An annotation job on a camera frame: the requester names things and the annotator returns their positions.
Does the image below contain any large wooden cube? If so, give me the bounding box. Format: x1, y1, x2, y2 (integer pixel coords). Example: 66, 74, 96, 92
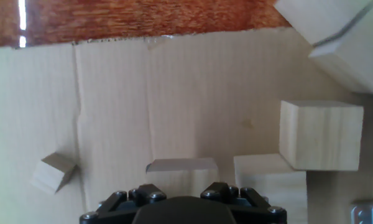
145, 157, 220, 200
273, 0, 373, 46
279, 100, 364, 172
233, 153, 308, 224
308, 0, 373, 94

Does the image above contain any brown cardboard sheet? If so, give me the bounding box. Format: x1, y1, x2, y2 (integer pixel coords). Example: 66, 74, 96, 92
0, 26, 373, 224

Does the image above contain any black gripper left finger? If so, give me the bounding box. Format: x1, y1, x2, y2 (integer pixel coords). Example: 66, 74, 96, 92
80, 183, 168, 224

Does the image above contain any reddish wood grain board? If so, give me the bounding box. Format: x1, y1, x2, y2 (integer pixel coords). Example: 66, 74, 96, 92
0, 0, 292, 48

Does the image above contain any medium wooden cube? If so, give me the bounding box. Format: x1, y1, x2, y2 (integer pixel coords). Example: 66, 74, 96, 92
30, 152, 78, 195

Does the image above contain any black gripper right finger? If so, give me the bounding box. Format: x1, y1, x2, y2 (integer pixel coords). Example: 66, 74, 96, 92
200, 182, 288, 224

